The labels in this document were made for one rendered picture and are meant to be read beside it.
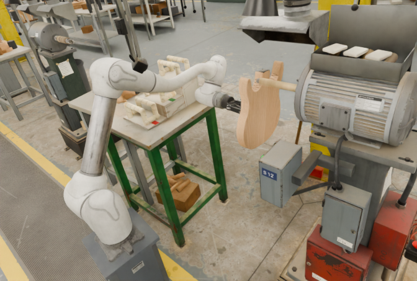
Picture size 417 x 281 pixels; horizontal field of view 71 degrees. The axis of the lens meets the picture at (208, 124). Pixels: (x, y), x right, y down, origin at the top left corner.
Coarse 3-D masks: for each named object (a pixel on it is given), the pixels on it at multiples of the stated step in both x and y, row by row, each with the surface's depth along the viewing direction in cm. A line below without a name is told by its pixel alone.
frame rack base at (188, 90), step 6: (168, 72) 201; (174, 72) 199; (168, 78) 191; (186, 84) 186; (192, 84) 190; (198, 84) 194; (180, 90) 185; (186, 90) 187; (192, 90) 191; (186, 96) 188; (192, 96) 193; (186, 102) 190; (192, 102) 194
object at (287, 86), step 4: (260, 80) 132; (264, 80) 131; (268, 80) 130; (272, 80) 129; (260, 84) 134; (264, 84) 131; (268, 84) 130; (272, 84) 128; (276, 84) 127; (280, 84) 126; (284, 84) 125; (288, 84) 124; (292, 84) 123; (296, 84) 123; (280, 88) 127; (284, 88) 125; (288, 88) 124; (292, 88) 123
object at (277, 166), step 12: (276, 144) 114; (288, 144) 113; (264, 156) 109; (276, 156) 108; (288, 156) 107; (300, 156) 112; (264, 168) 107; (276, 168) 103; (288, 168) 106; (264, 180) 111; (276, 180) 106; (288, 180) 109; (264, 192) 114; (276, 192) 110; (288, 192) 113; (300, 192) 121; (276, 204) 113
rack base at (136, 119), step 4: (148, 112) 190; (152, 112) 189; (136, 116) 188; (140, 116) 187; (148, 116) 185; (160, 116) 183; (128, 120) 185; (132, 120) 183; (136, 120) 183; (140, 120) 182; (156, 120) 179; (160, 120) 179; (136, 124) 180; (140, 124) 178; (152, 124) 176; (156, 124) 176; (148, 128) 173
